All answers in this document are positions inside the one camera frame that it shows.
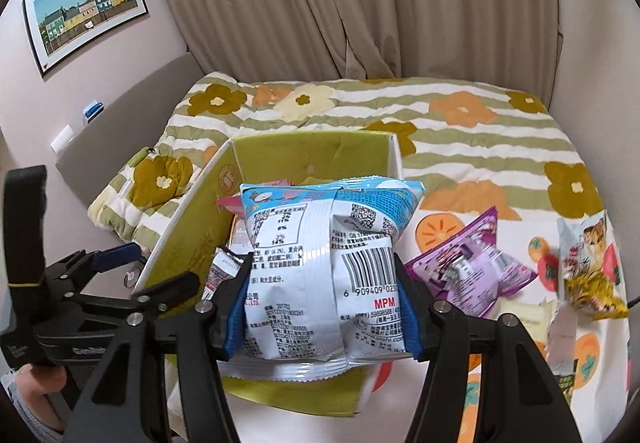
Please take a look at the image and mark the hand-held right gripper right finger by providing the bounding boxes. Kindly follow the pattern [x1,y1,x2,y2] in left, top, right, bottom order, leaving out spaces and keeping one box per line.
[392,253,583,443]

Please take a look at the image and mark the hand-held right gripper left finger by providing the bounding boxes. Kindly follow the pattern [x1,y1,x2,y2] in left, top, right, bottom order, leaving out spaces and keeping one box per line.
[75,253,253,443]

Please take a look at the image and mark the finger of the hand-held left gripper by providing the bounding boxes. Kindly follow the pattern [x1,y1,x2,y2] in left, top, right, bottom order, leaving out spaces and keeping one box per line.
[75,270,202,330]
[44,242,147,298]

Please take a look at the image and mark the white and grey snack packet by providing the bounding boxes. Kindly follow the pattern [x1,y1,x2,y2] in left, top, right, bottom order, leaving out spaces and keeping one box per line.
[202,245,253,304]

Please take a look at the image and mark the blue and white snack packet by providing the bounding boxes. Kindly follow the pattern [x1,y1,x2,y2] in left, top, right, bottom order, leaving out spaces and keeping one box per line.
[222,177,426,381]

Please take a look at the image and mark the pink snack packet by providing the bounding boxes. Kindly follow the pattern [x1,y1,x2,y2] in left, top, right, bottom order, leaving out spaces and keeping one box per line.
[216,179,293,214]

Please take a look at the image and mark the green cardboard box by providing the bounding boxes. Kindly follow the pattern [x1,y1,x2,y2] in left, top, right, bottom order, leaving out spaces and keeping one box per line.
[131,132,405,416]

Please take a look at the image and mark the person's left forearm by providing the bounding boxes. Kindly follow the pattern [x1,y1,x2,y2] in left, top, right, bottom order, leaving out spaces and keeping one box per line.
[0,373,66,443]

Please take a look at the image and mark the person's left hand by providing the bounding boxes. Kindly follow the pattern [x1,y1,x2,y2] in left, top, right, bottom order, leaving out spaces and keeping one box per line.
[15,365,68,401]

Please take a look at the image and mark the floral striped pillow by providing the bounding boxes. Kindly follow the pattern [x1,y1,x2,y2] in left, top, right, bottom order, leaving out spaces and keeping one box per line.
[87,148,221,244]

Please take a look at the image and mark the purple snack packet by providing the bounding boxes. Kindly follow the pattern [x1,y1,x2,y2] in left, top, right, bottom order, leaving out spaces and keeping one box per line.
[404,206,538,316]

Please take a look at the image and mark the pale flat packet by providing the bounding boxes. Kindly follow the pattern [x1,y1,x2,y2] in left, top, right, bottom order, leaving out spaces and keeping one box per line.
[492,300,556,349]

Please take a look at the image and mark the grey headboard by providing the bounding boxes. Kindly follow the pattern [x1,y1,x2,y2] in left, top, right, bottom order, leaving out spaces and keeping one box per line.
[55,53,208,208]

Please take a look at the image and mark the white fruit print cloth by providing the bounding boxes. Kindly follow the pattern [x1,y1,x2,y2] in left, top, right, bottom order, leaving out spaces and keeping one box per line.
[165,203,631,443]

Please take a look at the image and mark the blue and white small object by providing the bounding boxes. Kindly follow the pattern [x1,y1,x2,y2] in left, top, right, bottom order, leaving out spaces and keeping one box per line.
[81,99,107,121]

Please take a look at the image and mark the floral striped blanket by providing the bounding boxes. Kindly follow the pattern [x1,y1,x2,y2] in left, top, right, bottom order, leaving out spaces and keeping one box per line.
[87,70,606,254]

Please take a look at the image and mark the gold snack packet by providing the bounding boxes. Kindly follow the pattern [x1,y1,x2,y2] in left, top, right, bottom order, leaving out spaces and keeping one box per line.
[562,268,630,321]

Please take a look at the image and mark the white nut snack packet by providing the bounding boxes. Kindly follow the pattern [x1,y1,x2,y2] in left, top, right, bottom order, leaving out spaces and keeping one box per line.
[557,210,608,281]

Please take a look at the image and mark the white wall switch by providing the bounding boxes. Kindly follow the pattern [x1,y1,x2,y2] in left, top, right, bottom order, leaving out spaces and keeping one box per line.
[50,124,76,154]

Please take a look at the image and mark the framed wall poster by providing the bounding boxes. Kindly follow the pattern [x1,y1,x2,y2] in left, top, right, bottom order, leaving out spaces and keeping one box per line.
[22,0,150,78]

